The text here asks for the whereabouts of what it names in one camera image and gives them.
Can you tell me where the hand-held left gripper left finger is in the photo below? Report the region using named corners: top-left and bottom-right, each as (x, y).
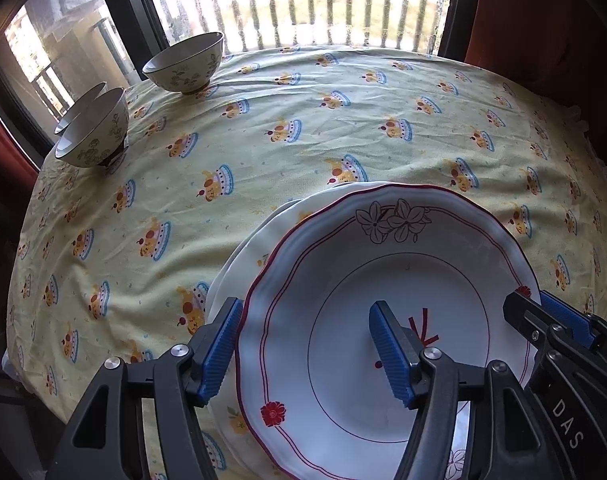
top-left (44, 297), bottom-right (245, 480)

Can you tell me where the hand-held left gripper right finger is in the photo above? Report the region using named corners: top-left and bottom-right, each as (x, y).
top-left (368, 300), bottom-right (557, 480)

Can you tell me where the green floral ceramic bowl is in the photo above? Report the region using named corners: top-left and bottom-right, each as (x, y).
top-left (54, 87), bottom-right (130, 168)
top-left (54, 81), bottom-right (108, 136)
top-left (142, 32), bottom-right (225, 94)

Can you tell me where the large yellow flower plate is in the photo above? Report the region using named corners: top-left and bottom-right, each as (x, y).
top-left (218, 185), bottom-right (384, 480)

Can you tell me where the dark window frame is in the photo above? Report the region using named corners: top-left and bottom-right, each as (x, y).
top-left (0, 0), bottom-right (484, 171)

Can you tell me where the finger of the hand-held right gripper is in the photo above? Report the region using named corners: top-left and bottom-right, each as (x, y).
top-left (502, 292), bottom-right (553, 356)
top-left (539, 289), bottom-right (607, 356)

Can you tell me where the red curtain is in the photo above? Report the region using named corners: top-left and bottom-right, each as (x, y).
top-left (0, 105), bottom-right (39, 196)
top-left (463, 0), bottom-right (607, 126)

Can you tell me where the balcony railing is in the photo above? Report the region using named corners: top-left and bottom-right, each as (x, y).
top-left (148, 0), bottom-right (457, 53)

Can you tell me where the yellow printed tablecloth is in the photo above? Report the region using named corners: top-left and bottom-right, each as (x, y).
top-left (4, 42), bottom-right (607, 480)

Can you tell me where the white plate with red rim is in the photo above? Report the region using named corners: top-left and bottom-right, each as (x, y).
top-left (235, 183), bottom-right (540, 480)

